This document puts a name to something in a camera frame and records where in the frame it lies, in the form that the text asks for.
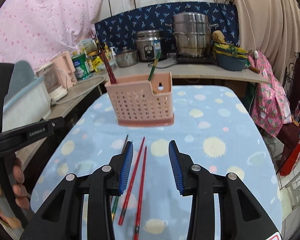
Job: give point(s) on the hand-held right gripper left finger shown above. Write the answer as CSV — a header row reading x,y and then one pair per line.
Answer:
x,y
126,170

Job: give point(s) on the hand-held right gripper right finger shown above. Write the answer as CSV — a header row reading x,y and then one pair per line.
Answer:
x,y
175,170

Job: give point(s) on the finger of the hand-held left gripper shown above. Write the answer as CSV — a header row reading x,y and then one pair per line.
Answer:
x,y
57,124

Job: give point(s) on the bright red chopstick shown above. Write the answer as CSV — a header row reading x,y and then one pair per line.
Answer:
x,y
133,177
141,192

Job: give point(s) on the brown chopstick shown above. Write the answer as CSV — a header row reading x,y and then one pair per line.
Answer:
x,y
126,142

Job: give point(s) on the green chopstick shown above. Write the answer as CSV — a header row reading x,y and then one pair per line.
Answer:
x,y
115,206
153,66

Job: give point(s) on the pink perforated utensil basket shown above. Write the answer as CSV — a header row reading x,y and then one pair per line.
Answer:
x,y
137,102

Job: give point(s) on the dark red chopstick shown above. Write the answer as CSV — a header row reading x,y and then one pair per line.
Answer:
x,y
114,79
110,77

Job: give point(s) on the person's left hand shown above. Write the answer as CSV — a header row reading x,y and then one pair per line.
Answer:
x,y
18,172

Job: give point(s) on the wooden side counter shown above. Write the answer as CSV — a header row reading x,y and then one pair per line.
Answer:
x,y
72,97

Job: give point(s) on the white plastic tub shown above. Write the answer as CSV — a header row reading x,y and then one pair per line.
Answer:
x,y
27,105

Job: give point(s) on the blue spotted tablecloth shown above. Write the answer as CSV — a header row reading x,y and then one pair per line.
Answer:
x,y
215,135

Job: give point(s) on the pink electric kettle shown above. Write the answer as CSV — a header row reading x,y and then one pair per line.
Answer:
x,y
65,67

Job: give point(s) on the green tin can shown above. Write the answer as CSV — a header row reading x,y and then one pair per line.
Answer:
x,y
80,67

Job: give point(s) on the grey-blue plastic lid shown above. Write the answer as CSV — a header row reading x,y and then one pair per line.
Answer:
x,y
22,71

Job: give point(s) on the yellow snack packet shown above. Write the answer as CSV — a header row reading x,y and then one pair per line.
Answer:
x,y
96,65

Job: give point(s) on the white and green carton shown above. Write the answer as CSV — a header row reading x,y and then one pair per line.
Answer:
x,y
86,45

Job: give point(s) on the dark glass bottle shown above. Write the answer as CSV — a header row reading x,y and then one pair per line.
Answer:
x,y
98,48

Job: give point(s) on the white pump bottle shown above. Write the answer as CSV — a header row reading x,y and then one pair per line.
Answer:
x,y
112,56

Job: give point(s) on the yellow soap bottle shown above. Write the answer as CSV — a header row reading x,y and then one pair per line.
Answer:
x,y
106,51

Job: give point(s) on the small steel pot with lid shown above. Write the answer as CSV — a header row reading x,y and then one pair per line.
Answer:
x,y
127,58

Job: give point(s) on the wooden back counter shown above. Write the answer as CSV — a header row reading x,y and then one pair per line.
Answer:
x,y
190,71

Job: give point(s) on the pink dotted curtain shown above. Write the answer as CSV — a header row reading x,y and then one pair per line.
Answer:
x,y
40,17

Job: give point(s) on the red bag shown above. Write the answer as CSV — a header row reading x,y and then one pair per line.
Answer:
x,y
293,157

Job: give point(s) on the pink floral cloth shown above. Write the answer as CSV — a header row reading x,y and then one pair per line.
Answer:
x,y
270,97

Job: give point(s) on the steel rice cooker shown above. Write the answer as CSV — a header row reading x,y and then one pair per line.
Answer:
x,y
148,46

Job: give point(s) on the blue basin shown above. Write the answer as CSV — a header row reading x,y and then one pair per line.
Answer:
x,y
231,60

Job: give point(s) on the navy floral cloth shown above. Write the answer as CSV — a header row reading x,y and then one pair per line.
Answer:
x,y
130,22

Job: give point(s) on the wooden rolling pin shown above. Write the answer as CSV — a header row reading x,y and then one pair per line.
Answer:
x,y
254,69

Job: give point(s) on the large steel steamer pot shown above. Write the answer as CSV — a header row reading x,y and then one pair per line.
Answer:
x,y
191,33

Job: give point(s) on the brown plush toy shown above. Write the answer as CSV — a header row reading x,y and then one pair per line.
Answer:
x,y
218,37

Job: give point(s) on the dark metal chair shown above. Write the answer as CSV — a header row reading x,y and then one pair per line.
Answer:
x,y
298,80

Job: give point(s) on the beige curtain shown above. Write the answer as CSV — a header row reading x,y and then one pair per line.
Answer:
x,y
270,15

